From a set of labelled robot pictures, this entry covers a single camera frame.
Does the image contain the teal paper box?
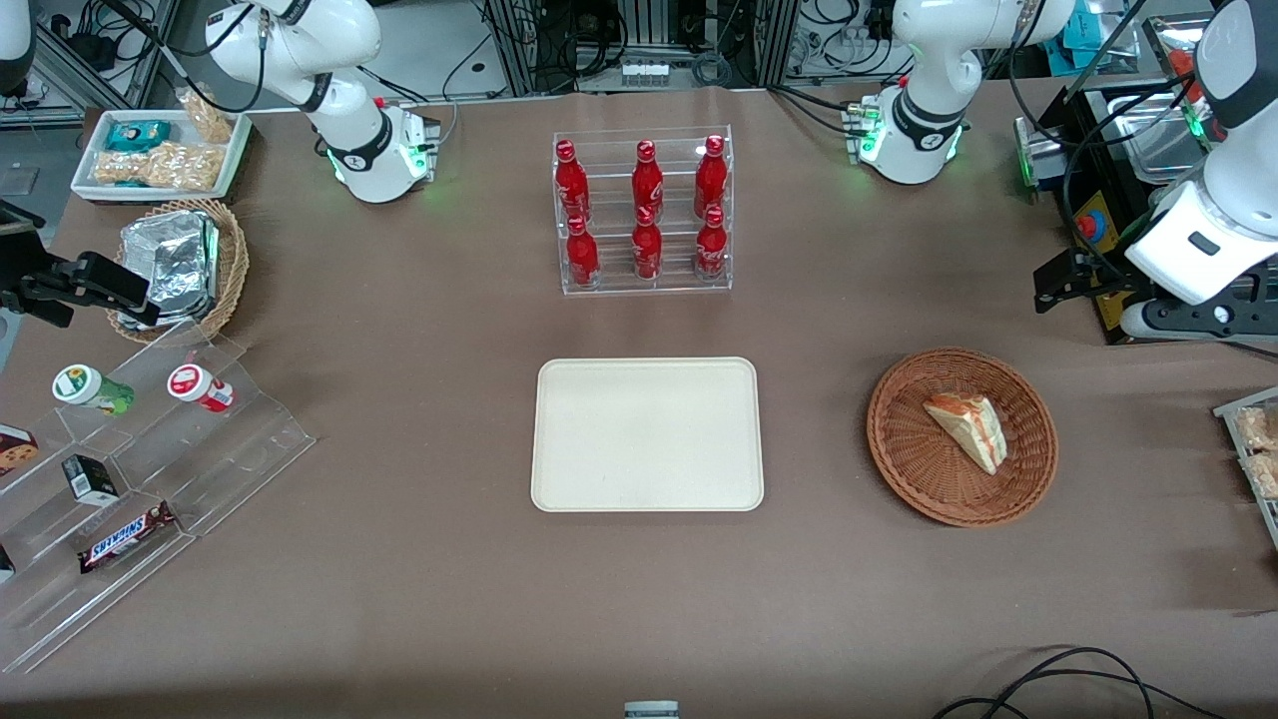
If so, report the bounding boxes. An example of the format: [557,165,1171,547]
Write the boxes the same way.
[1060,0,1131,73]

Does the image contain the red lidded snack cup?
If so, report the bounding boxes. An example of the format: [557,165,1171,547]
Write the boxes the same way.
[166,363,237,414]

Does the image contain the red food in warmer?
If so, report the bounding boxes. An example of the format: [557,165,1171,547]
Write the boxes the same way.
[1166,45,1199,106]

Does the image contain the white plastic snack tray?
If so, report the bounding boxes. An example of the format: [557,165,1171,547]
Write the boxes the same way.
[69,107,254,207]

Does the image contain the small black carton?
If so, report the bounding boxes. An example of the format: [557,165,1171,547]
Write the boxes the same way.
[61,453,122,506]

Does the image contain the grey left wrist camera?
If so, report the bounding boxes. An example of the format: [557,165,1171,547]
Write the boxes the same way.
[1119,296,1278,342]

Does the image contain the clear acrylic stepped stand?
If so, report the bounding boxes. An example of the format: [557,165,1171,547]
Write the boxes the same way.
[0,318,318,676]

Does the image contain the red cola bottle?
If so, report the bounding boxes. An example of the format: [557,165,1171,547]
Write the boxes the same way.
[631,139,666,223]
[554,139,591,225]
[564,214,601,292]
[694,134,729,221]
[631,206,664,284]
[695,204,729,284]

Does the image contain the triangular sandwich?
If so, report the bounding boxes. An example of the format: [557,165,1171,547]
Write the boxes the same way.
[923,392,1008,476]

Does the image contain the clear acrylic bottle rack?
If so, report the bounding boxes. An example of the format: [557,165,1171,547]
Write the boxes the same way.
[552,124,736,298]

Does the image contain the large clear nut bag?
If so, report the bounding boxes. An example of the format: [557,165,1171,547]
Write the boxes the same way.
[93,141,224,194]

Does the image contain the metal knob with green light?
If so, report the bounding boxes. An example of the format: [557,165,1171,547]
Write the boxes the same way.
[1012,116,1066,199]

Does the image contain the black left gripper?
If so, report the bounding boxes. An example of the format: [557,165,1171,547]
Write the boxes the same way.
[1033,249,1151,315]

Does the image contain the green lidded snack cup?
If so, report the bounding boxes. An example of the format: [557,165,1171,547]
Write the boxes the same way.
[51,363,137,418]

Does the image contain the black floor cable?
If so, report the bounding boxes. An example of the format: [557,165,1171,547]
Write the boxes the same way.
[932,646,1231,719]

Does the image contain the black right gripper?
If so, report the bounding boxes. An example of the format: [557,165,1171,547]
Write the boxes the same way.
[0,253,162,329]

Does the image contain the Snickers chocolate bar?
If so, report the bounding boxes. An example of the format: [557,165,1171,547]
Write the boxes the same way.
[77,500,180,576]

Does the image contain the teal snack packet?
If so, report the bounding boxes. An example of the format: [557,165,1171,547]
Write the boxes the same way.
[104,119,174,154]

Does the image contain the small clear nut bag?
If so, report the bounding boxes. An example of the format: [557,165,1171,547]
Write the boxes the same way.
[176,86,237,145]

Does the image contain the cream rectangular tray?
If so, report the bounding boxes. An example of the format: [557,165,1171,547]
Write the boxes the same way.
[530,357,767,514]

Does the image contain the steel warmer pan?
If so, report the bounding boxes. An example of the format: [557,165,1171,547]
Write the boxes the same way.
[1106,92,1214,187]

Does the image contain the grey edge tray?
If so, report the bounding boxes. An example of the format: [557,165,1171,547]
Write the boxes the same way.
[1212,385,1278,552]

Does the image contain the brown cookie box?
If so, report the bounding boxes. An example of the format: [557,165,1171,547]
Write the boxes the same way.
[0,423,40,479]

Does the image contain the silver foil packs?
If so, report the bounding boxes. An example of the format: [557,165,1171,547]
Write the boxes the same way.
[118,211,222,328]

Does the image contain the round brown wicker basket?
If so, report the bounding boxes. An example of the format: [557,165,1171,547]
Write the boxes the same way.
[866,346,1060,529]

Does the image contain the tan wicker basket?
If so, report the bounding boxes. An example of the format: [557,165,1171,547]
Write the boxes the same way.
[104,197,252,347]

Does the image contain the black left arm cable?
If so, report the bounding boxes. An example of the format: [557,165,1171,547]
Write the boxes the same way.
[1006,0,1214,286]

